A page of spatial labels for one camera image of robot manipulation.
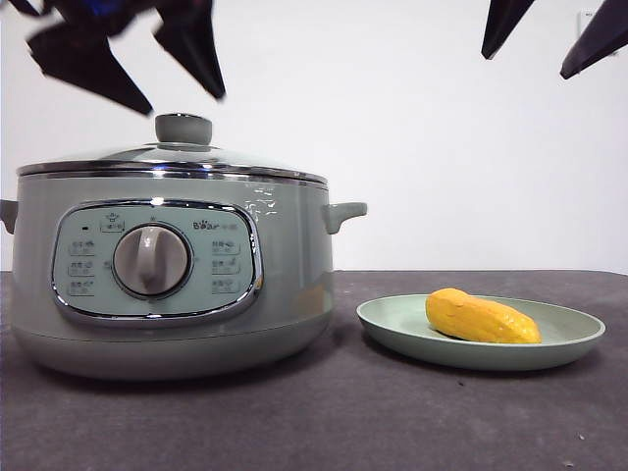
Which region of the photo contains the pale green electric steamer pot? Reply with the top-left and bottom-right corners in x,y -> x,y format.
0,172 -> 369,382

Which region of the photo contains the glass lid with green knob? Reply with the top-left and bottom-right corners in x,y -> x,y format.
17,112 -> 329,179

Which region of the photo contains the pale green round plate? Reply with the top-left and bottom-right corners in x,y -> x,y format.
355,292 -> 607,371

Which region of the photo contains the yellow corn cob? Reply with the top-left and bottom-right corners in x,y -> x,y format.
424,288 -> 544,345

